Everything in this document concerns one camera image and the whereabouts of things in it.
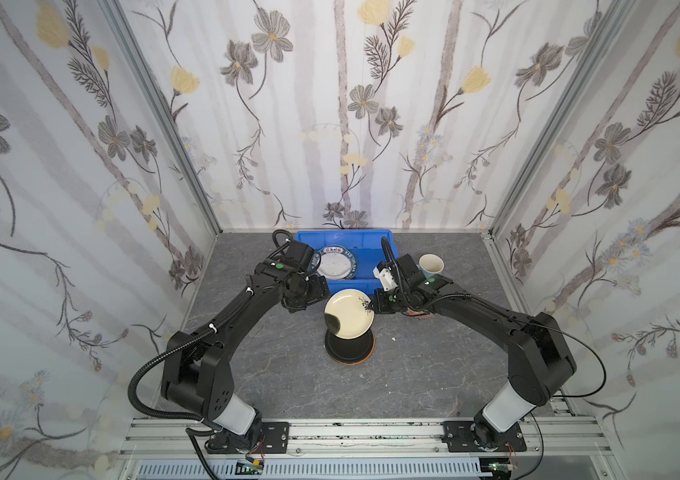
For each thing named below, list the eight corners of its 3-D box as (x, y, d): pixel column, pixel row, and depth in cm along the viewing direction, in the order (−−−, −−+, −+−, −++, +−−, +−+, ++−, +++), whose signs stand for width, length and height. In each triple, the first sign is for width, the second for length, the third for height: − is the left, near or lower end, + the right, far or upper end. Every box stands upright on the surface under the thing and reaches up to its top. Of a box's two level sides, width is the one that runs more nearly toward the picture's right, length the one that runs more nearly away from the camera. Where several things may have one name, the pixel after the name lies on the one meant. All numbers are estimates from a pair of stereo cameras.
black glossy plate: (324, 365, 88) (323, 356, 82) (326, 340, 93) (325, 330, 87) (374, 365, 88) (376, 356, 83) (372, 340, 93) (374, 330, 88)
